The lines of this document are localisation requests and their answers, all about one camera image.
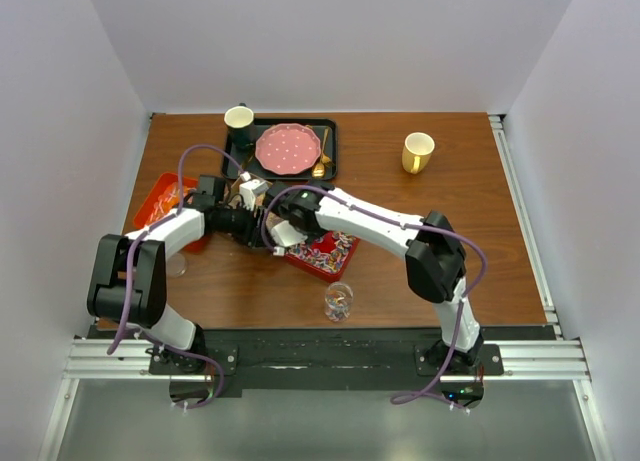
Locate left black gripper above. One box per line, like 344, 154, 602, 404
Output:
216, 200, 276, 248

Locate red box of lollipops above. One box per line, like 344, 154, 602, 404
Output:
284, 232, 360, 283

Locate orange candy box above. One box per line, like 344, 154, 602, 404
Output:
133, 172, 210, 253

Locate silver tin of gummies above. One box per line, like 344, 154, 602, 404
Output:
228, 172, 271, 249

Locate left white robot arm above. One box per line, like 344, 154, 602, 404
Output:
87, 173, 268, 374

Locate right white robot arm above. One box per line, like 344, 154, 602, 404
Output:
261, 182, 488, 374

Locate gold spoon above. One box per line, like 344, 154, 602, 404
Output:
312, 128, 329, 179

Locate gold fork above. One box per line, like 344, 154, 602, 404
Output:
319, 126, 335, 170

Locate pink polka dot plate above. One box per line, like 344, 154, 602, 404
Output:
255, 123, 321, 175

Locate clear jar lid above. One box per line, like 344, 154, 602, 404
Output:
166, 252, 188, 278

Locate dark green cup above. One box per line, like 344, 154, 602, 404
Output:
223, 103, 256, 149

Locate clear glass jar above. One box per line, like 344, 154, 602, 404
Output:
324, 282, 354, 322

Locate yellow mug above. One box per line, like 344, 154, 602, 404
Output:
402, 132, 435, 174

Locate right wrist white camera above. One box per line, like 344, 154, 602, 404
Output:
268, 221, 307, 256

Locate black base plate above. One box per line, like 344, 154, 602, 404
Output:
149, 325, 505, 400

